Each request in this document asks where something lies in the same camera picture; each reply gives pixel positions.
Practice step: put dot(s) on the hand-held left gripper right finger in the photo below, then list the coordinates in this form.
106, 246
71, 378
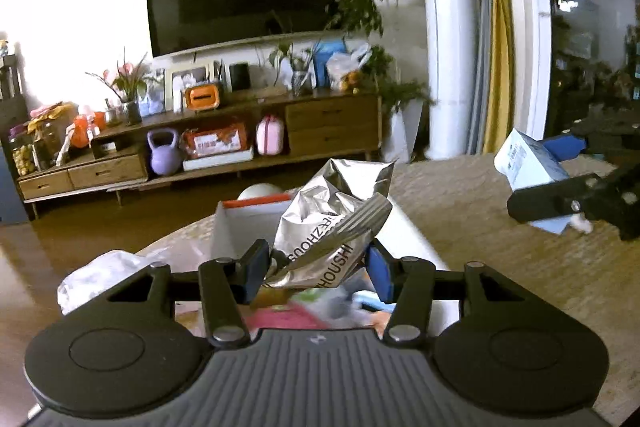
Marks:
382, 274

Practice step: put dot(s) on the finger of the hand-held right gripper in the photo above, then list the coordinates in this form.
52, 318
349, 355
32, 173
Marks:
567, 146
550, 199

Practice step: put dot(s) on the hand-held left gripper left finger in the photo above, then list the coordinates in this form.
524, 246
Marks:
261, 267

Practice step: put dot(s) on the light blue carton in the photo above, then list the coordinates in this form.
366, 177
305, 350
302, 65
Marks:
525, 162

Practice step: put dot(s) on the orange cardboard shoe box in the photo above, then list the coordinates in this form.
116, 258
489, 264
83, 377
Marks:
415, 242

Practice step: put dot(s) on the silver foil snack packet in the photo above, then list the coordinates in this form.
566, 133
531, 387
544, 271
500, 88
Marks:
320, 217

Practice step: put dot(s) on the floral patterned desktop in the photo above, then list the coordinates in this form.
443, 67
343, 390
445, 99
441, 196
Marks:
475, 217

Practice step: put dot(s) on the white ball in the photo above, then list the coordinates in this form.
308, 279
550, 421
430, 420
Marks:
260, 193

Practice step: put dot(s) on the yellow curtain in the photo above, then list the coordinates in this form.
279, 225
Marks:
506, 82

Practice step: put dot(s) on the grey curtain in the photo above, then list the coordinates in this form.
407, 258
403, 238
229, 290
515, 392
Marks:
487, 82

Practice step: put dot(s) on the white flat box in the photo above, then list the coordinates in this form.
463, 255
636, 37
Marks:
220, 162

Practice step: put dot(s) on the pink case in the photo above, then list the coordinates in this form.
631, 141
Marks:
271, 137

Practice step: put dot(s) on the red gift box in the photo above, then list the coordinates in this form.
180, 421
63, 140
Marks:
215, 142

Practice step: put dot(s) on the purple kettlebell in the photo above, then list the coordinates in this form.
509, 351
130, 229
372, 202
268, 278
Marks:
164, 159

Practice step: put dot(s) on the white round column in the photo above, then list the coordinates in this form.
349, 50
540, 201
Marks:
450, 57

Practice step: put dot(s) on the white plastic bag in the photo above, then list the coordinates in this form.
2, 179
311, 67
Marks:
100, 272

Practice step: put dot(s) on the wooden television cabinet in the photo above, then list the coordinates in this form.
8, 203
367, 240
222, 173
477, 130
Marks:
330, 117

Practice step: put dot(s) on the orange retro radio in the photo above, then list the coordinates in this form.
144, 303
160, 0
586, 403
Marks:
202, 97

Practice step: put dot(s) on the small plant in glass vase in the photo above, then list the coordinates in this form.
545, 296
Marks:
301, 82

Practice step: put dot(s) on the black speaker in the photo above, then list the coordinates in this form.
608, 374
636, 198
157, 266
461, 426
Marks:
240, 77

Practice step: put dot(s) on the pale blue figurine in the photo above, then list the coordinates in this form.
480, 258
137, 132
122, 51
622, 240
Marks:
151, 102

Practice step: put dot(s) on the plastic bag of oranges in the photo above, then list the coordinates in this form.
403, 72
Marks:
342, 67

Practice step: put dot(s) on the metal cup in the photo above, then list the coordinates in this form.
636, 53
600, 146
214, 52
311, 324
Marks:
112, 114

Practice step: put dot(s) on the orange toy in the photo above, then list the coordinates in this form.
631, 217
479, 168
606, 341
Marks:
85, 129

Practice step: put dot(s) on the blue bag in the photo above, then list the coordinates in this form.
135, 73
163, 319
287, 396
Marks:
327, 52

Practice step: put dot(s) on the pink flowers in vase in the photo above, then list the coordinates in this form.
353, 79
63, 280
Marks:
127, 79

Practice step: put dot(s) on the tall green potted plant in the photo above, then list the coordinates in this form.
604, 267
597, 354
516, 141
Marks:
370, 7

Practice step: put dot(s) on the glass jar of snacks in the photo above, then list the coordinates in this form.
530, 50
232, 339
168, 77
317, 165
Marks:
22, 157

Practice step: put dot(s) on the white photo frame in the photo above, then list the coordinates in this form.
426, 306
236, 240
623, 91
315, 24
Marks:
187, 74

